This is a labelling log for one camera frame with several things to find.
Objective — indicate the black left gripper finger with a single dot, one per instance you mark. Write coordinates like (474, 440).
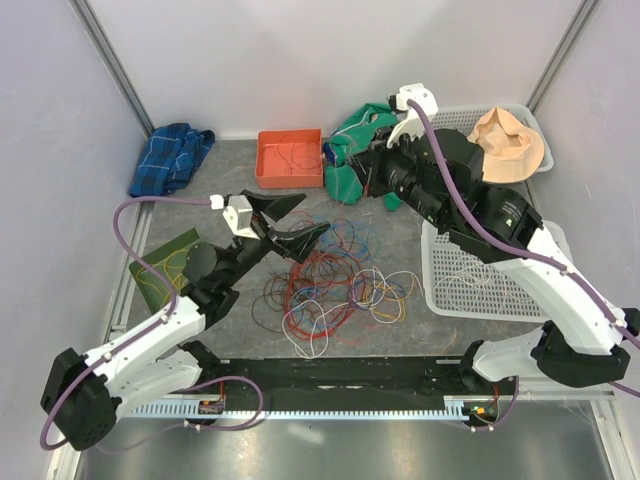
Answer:
(297, 245)
(273, 206)

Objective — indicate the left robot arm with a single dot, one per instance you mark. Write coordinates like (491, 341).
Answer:
(87, 394)

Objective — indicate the green plastic tray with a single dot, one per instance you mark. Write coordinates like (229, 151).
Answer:
(169, 261)

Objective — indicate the blue plaid cloth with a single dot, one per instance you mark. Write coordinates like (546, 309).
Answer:
(169, 159)

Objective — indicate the light blue cable duct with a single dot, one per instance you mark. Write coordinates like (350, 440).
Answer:
(321, 405)

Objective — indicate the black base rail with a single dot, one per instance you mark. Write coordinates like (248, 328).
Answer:
(425, 375)

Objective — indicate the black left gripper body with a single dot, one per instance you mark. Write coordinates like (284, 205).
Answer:
(251, 251)

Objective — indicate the green jacket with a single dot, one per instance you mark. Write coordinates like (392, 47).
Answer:
(348, 139)

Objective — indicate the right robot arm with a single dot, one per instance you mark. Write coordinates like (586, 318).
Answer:
(579, 345)

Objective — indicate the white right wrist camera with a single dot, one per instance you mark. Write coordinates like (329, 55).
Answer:
(411, 99)

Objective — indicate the large white perforated basket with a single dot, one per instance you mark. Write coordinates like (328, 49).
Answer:
(458, 284)

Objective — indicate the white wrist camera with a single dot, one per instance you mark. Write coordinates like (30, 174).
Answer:
(411, 99)
(237, 212)

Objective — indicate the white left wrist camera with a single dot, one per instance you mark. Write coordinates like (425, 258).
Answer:
(237, 212)

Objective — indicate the orange plastic tray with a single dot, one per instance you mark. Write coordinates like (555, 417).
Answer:
(289, 159)

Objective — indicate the small white perforated basket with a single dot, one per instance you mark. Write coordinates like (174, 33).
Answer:
(464, 118)

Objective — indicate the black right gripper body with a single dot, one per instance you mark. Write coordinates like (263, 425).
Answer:
(385, 174)

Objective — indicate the beige bucket hat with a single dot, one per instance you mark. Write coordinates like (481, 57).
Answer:
(512, 151)

